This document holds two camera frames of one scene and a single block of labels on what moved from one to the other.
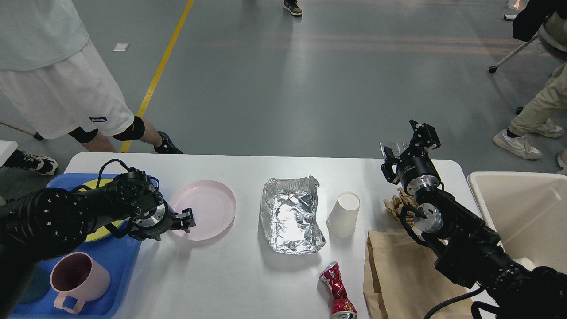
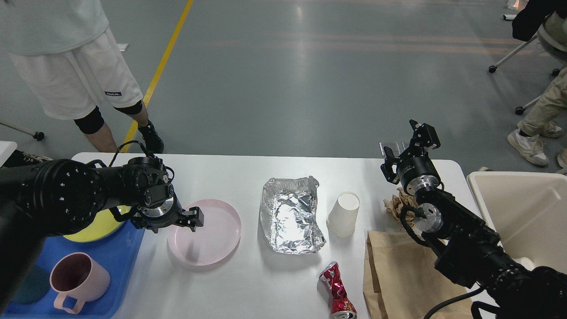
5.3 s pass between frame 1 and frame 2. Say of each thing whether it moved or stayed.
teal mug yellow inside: stayed
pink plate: moved
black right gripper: stayed
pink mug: stayed
